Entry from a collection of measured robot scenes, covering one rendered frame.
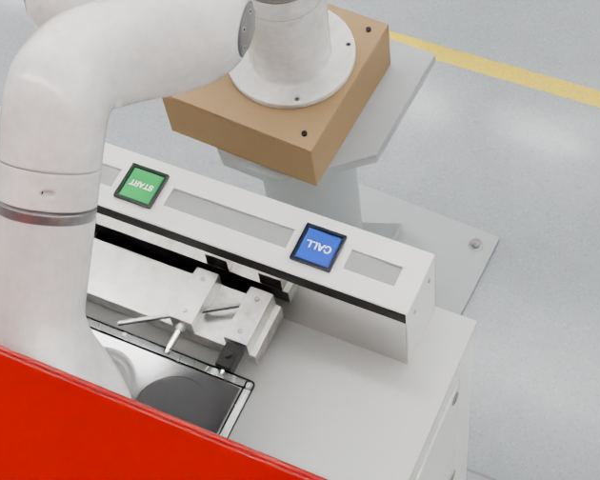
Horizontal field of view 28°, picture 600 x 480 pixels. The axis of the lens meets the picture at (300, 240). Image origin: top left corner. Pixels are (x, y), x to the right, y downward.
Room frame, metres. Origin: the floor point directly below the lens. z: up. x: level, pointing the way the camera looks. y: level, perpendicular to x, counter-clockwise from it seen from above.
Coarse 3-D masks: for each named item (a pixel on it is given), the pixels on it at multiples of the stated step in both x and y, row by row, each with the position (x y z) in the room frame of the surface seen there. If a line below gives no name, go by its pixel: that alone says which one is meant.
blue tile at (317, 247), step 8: (312, 232) 0.81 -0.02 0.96; (320, 232) 0.81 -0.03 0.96; (304, 240) 0.80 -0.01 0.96; (312, 240) 0.80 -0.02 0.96; (320, 240) 0.80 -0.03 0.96; (328, 240) 0.79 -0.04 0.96; (336, 240) 0.79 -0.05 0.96; (304, 248) 0.79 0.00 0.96; (312, 248) 0.79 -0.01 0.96; (320, 248) 0.78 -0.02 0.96; (328, 248) 0.78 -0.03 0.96; (336, 248) 0.78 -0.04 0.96; (304, 256) 0.78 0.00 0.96; (312, 256) 0.77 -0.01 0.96; (320, 256) 0.77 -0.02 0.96; (328, 256) 0.77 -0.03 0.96; (320, 264) 0.76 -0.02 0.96; (328, 264) 0.76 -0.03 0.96
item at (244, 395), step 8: (248, 384) 0.65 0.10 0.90; (240, 392) 0.64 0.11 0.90; (248, 392) 0.63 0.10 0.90; (240, 400) 0.63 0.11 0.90; (248, 400) 0.63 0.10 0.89; (232, 408) 0.62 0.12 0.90; (240, 408) 0.62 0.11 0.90; (232, 416) 0.61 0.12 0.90; (224, 424) 0.60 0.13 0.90; (232, 424) 0.60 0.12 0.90; (224, 432) 0.59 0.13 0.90
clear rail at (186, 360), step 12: (96, 324) 0.77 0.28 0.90; (108, 324) 0.77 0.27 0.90; (120, 336) 0.75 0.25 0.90; (132, 336) 0.74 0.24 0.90; (144, 348) 0.72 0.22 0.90; (156, 348) 0.72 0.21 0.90; (168, 348) 0.72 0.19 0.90; (180, 360) 0.70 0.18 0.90; (192, 360) 0.69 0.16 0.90; (204, 372) 0.67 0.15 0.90; (216, 372) 0.67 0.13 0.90; (228, 372) 0.67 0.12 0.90; (240, 384) 0.65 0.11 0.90
